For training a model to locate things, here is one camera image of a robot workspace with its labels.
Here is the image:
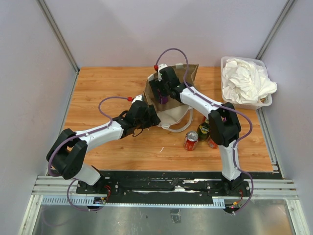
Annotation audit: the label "purple soda can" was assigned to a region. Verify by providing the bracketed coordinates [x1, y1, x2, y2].
[157, 90, 168, 105]

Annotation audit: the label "pink patterned canvas bag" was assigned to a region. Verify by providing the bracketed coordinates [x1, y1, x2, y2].
[143, 63, 199, 132]

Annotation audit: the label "red soda can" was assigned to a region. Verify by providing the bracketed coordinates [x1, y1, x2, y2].
[183, 131, 199, 151]

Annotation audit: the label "dark glass bottle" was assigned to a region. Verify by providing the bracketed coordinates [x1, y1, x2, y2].
[197, 118, 210, 141]

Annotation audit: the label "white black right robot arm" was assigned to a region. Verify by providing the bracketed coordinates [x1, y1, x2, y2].
[148, 64, 243, 196]

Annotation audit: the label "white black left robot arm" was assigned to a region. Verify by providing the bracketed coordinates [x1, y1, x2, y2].
[46, 100, 160, 194]

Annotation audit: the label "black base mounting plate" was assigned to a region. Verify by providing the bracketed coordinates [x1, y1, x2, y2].
[76, 171, 251, 202]

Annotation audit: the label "white crumpled cloth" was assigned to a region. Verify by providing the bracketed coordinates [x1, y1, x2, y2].
[224, 57, 278, 105]

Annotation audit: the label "white plastic basket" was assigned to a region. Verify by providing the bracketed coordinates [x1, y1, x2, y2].
[220, 56, 273, 110]

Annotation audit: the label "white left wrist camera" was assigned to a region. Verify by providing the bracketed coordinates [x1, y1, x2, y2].
[127, 94, 144, 103]

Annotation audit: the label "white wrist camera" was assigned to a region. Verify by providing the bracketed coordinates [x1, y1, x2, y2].
[127, 94, 144, 103]
[154, 64, 168, 81]

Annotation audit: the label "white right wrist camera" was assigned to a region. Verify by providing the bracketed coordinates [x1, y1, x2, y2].
[154, 64, 168, 81]

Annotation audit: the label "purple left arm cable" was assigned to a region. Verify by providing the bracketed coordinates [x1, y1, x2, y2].
[46, 96, 130, 177]

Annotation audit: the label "white slotted cable duct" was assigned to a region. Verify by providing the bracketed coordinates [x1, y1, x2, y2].
[41, 195, 226, 209]

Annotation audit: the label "front aluminium frame rails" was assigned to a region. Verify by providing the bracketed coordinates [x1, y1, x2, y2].
[32, 176, 73, 196]

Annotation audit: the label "aluminium frame rail left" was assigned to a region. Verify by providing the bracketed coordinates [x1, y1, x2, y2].
[36, 0, 80, 73]

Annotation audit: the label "aluminium frame rail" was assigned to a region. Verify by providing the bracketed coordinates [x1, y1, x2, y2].
[36, 0, 80, 73]
[255, 0, 297, 60]

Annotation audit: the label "aluminium frame rail right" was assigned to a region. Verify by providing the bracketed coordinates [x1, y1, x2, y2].
[255, 0, 297, 60]

